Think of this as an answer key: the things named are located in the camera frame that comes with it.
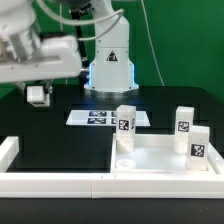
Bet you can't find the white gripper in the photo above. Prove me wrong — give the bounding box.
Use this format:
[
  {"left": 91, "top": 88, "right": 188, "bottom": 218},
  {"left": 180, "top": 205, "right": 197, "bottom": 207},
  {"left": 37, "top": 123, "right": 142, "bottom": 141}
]
[{"left": 0, "top": 35, "right": 82, "bottom": 98}]

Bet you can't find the white square table top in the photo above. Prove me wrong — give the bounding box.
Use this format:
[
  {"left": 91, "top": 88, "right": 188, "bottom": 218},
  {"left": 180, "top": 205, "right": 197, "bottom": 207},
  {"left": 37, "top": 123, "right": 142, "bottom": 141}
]
[{"left": 110, "top": 134, "right": 224, "bottom": 175}]

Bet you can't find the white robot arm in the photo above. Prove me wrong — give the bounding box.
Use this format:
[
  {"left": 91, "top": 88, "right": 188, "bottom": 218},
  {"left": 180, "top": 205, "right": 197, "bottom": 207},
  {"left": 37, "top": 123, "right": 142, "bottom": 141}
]
[{"left": 0, "top": 0, "right": 138, "bottom": 106}]

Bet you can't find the white sheet with AprilTags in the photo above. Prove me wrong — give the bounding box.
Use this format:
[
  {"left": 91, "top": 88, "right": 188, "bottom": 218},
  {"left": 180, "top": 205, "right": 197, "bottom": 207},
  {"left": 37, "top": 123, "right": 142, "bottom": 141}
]
[{"left": 66, "top": 110, "right": 150, "bottom": 127}]

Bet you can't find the white U-shaped obstacle fence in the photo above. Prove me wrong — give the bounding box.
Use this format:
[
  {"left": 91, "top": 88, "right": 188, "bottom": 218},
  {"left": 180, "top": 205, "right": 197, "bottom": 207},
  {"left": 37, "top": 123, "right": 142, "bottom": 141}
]
[{"left": 0, "top": 137, "right": 224, "bottom": 199}]

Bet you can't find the white hanging cable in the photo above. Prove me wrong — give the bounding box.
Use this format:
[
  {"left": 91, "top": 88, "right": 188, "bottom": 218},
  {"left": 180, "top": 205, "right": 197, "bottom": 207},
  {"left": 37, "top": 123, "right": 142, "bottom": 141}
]
[{"left": 59, "top": 0, "right": 69, "bottom": 38}]

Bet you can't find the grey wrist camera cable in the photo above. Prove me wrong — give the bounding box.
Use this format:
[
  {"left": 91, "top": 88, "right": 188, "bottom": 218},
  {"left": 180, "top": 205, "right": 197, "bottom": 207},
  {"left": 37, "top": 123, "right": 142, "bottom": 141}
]
[{"left": 34, "top": 0, "right": 126, "bottom": 43}]

